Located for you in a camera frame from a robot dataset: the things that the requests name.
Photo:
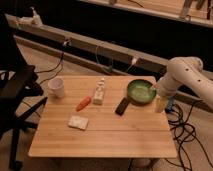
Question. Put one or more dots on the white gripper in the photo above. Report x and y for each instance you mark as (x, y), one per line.
(164, 89)

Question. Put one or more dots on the white sponge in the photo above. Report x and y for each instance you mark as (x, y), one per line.
(78, 122)

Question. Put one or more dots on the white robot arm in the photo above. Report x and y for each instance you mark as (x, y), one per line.
(186, 71)

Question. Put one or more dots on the green ceramic bowl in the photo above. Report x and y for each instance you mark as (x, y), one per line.
(140, 92)

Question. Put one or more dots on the blue box on floor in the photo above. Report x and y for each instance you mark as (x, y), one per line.
(169, 105)

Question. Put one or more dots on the black rectangular block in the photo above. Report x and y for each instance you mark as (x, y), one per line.
(122, 106)

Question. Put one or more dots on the white bottle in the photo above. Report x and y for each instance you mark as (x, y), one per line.
(99, 92)

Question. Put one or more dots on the orange carrot toy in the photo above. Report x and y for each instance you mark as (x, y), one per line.
(83, 103)

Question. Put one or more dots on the wooden table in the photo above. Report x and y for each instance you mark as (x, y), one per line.
(140, 132)

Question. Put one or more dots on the white mug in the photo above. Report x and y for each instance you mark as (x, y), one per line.
(56, 87)

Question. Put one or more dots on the black office chair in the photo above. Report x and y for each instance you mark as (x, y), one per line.
(17, 81)

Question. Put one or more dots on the white clamp on rail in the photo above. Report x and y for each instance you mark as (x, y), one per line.
(35, 19)

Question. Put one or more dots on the long metal rail beam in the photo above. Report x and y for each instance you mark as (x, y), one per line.
(108, 50)

